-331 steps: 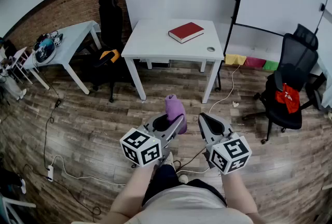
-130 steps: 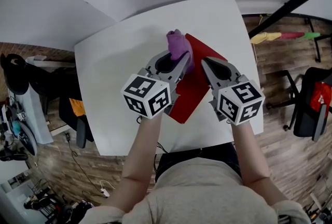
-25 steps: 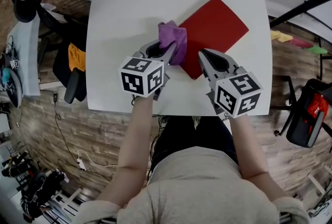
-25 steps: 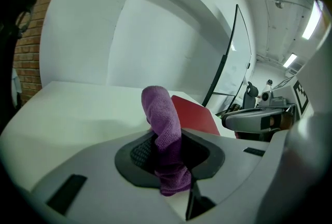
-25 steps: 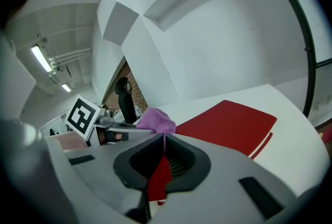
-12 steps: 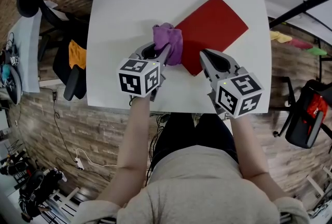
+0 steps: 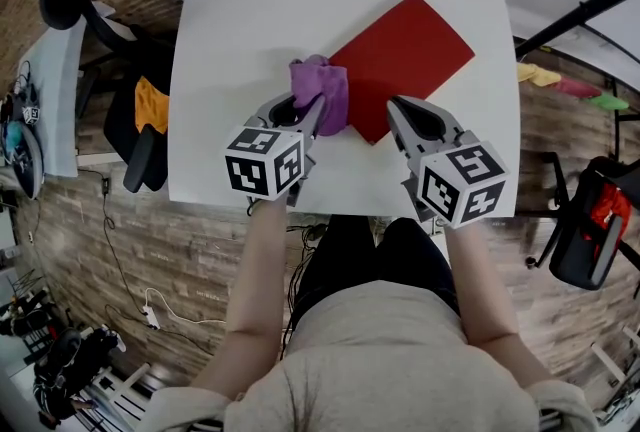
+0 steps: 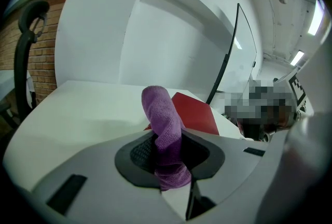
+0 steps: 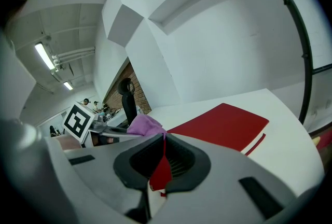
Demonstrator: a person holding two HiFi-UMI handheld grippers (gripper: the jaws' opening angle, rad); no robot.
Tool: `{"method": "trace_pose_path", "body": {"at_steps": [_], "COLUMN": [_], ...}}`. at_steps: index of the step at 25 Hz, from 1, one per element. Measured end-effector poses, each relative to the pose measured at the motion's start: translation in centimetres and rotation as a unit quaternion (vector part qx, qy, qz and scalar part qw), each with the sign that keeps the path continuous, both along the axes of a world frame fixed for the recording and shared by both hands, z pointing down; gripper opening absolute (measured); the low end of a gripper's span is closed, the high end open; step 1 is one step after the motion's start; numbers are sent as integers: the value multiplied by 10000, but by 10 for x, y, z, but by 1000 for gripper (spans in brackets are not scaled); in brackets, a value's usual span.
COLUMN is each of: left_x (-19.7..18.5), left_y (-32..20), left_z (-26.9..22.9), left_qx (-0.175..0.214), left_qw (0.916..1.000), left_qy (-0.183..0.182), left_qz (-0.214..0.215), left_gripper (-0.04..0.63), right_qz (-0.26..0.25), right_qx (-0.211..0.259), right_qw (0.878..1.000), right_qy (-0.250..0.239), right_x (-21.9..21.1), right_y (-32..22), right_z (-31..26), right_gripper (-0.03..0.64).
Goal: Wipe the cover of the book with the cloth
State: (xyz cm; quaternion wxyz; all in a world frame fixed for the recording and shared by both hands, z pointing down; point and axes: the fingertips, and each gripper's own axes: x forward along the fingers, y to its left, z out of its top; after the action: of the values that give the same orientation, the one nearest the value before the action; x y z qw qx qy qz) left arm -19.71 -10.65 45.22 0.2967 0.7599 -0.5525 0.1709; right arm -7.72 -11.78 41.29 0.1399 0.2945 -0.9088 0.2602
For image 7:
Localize purple cloth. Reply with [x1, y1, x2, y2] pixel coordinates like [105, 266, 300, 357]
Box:
[288, 53, 350, 138]

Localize red cloth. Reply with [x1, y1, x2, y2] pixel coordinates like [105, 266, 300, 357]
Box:
[589, 182, 632, 241]

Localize magenta cloth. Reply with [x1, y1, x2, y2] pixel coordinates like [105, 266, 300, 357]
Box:
[552, 78, 604, 100]

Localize round dark tray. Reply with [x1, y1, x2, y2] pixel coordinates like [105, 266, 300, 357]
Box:
[2, 119, 46, 201]

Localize black floor cable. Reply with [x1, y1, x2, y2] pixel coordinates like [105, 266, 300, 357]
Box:
[94, 169, 216, 356]

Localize black mesh office chair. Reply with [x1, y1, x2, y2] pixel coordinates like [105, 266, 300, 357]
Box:
[524, 152, 640, 291]

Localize green cloth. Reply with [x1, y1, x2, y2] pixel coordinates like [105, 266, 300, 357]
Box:
[587, 92, 630, 111]

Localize red book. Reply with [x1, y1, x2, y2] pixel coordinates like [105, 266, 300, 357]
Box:
[327, 0, 476, 146]

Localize person's beige shirt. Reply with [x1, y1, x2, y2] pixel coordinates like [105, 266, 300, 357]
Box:
[144, 280, 601, 432]

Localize yellow cloth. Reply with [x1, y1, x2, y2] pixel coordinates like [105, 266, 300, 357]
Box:
[516, 62, 562, 89]

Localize person's right forearm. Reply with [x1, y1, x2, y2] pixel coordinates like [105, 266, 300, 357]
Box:
[444, 219, 521, 346]

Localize white power cable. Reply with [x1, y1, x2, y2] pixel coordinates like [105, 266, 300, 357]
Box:
[143, 287, 227, 325]

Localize orange cloth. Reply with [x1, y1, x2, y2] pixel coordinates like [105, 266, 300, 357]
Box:
[134, 75, 171, 135]

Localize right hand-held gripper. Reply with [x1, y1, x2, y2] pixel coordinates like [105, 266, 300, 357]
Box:
[385, 94, 510, 229]

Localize light blue table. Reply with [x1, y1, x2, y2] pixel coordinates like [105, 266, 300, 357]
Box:
[17, 14, 89, 179]

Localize person's black trousers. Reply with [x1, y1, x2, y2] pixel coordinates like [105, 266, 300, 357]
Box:
[287, 214, 461, 336]

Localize person's left forearm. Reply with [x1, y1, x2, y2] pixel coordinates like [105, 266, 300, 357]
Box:
[222, 199, 289, 341]

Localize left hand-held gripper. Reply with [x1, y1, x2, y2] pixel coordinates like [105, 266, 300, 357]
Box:
[224, 91, 328, 208]

